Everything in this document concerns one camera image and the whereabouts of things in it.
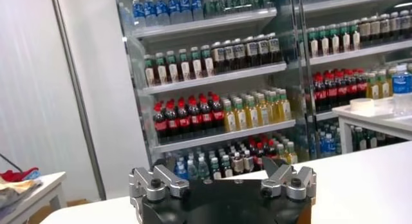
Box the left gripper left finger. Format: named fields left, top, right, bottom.
left=129, top=157, right=190, bottom=202

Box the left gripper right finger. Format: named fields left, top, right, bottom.
left=261, top=157, right=317, bottom=201

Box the white clothes side table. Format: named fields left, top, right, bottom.
left=0, top=171, right=68, bottom=224

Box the red cap cola bottle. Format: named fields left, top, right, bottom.
left=254, top=142, right=266, bottom=172
left=355, top=68, right=368, bottom=100
left=265, top=139, right=277, bottom=163
left=314, top=73, right=326, bottom=113
left=211, top=93, right=225, bottom=128
left=199, top=95, right=214, bottom=131
left=176, top=98, right=191, bottom=135
left=153, top=102, right=168, bottom=140
left=324, top=71, right=337, bottom=110
left=164, top=100, right=180, bottom=138
left=335, top=70, right=348, bottom=107
left=345, top=69, right=358, bottom=100
left=187, top=96, right=203, bottom=133

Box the dark drink bottle white label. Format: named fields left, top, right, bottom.
left=243, top=149, right=255, bottom=174
left=232, top=151, right=245, bottom=176
left=221, top=154, right=234, bottom=178

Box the white tape roll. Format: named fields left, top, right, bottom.
left=350, top=98, right=376, bottom=114

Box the dark tea bottle green cap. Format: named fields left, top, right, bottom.
left=166, top=50, right=180, bottom=84
left=189, top=46, right=203, bottom=80
left=328, top=24, right=341, bottom=55
left=201, top=44, right=215, bottom=78
left=307, top=28, right=319, bottom=58
left=154, top=52, right=168, bottom=85
left=144, top=53, right=156, bottom=87
left=339, top=22, right=351, bottom=53
left=350, top=20, right=361, bottom=51
left=178, top=48, right=191, bottom=82
left=318, top=26, right=330, bottom=56

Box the dark drink bottle navy label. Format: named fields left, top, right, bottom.
left=267, top=32, right=283, bottom=64
left=223, top=40, right=236, bottom=72
left=244, top=35, right=259, bottom=68
left=256, top=34, right=270, bottom=66
left=211, top=41, right=225, bottom=75
left=232, top=38, right=247, bottom=70

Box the beige cloth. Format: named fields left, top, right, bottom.
left=0, top=176, right=42, bottom=194

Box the red cloth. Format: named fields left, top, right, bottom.
left=0, top=167, right=39, bottom=183

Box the large water bottle blue label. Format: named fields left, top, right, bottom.
left=391, top=63, right=412, bottom=115

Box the grey cloth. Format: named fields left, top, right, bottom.
left=0, top=188, right=33, bottom=210

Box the brown drink bottle beige label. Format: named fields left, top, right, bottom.
left=379, top=14, right=391, bottom=44
left=389, top=12, right=402, bottom=42
left=359, top=17, right=371, bottom=48
left=399, top=9, right=412, bottom=40
left=370, top=15, right=382, bottom=46

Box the grey wall post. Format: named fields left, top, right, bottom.
left=48, top=0, right=107, bottom=201

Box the thin black cable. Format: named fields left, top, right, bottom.
left=0, top=153, right=24, bottom=174

